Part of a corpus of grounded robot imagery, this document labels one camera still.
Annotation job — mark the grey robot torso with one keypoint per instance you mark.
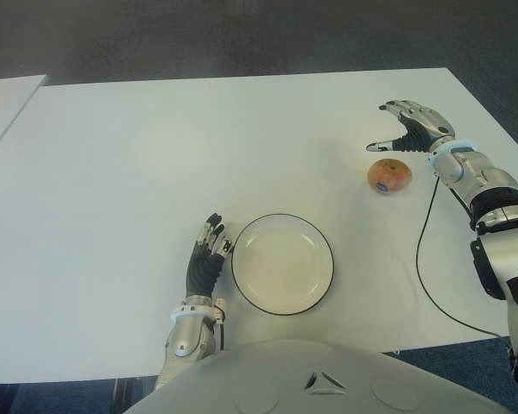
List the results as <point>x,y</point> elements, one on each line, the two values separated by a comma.
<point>319,379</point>

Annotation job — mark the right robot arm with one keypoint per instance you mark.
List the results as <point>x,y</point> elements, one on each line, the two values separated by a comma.
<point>500,259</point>

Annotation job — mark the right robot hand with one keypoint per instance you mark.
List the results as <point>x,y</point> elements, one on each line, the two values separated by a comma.
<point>423,125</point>

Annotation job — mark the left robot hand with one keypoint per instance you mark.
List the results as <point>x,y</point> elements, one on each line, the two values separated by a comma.
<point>202,269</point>

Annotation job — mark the white side table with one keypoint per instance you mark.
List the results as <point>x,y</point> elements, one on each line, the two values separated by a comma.
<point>4,108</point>

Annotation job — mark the white plate with black rim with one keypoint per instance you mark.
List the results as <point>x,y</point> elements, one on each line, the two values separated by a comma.
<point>282,263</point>

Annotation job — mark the red yellow apple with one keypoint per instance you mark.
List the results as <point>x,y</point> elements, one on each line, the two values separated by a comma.
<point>390,174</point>

